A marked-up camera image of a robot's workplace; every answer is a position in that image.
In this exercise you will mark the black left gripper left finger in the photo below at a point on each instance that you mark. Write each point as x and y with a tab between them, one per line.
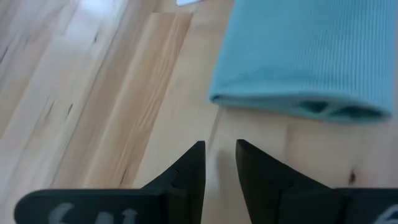
124	207

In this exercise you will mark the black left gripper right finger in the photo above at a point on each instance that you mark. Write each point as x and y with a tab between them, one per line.
295	205

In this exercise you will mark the blue microfiber towel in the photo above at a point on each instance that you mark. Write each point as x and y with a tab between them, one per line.
311	53

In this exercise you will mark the white towel label tag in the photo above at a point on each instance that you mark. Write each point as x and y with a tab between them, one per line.
186	2

